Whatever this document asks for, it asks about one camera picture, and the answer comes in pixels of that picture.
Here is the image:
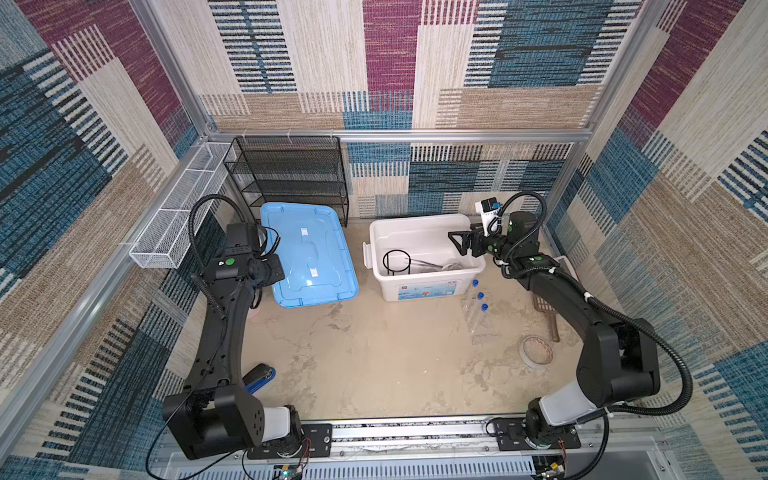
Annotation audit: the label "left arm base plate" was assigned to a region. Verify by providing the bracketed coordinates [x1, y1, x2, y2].
[246, 423, 333, 460]

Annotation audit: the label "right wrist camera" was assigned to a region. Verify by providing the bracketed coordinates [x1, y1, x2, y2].
[475, 197, 501, 236]

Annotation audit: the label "blue black device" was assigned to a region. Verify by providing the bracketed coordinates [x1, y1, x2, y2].
[243, 363, 276, 394]

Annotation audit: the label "clear test tube rack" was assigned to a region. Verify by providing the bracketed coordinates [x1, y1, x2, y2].
[462, 292, 500, 345]

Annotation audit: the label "pink calculator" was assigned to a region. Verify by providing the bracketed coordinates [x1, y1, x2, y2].
[554, 255, 579, 280]

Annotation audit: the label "white plastic storage box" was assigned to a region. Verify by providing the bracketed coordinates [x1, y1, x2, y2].
[363, 214, 486, 302]

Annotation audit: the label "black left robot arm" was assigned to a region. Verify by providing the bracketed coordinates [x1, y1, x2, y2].
[162, 211, 306, 463]

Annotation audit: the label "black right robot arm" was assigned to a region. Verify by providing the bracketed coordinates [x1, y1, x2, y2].
[448, 212, 694, 447]

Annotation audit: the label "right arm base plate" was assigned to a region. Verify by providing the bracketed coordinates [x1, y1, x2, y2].
[484, 416, 582, 452]

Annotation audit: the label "black ring with handle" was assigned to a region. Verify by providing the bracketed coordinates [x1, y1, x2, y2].
[382, 248, 413, 277]

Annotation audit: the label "white mesh wall basket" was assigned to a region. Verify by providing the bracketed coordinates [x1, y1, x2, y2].
[129, 142, 229, 269]

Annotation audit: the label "blue plastic box lid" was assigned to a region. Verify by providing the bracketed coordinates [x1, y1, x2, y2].
[260, 202, 359, 308]

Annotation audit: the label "brown slotted scoop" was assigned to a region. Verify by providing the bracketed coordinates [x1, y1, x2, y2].
[532, 294, 560, 343]

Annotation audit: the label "pink pen cup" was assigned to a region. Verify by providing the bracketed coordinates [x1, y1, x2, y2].
[247, 289, 263, 319]

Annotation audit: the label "black wire shelf rack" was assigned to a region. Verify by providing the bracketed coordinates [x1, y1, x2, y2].
[223, 136, 350, 226]

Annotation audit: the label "metal tweezers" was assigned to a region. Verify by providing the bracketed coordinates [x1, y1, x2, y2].
[411, 259, 445, 271]

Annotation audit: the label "blue-capped test tube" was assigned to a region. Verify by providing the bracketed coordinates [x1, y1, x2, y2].
[468, 303, 489, 336]
[466, 292, 485, 321]
[462, 279, 479, 312]

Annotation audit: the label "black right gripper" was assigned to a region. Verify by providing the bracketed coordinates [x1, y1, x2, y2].
[448, 221, 517, 261]

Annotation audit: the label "aluminium front rail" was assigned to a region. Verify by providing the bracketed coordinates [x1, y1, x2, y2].
[148, 414, 680, 479]

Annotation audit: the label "white tape roll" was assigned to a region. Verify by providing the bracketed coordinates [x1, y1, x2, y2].
[518, 335, 555, 370]

